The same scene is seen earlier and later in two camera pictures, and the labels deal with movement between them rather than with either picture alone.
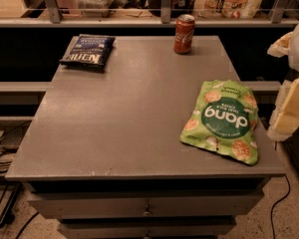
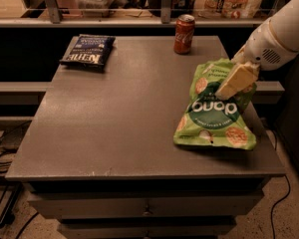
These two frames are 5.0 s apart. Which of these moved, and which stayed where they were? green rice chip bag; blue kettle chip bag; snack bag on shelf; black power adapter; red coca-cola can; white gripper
Moved: green rice chip bag; white gripper
Stayed: red coca-cola can; black power adapter; snack bag on shelf; blue kettle chip bag
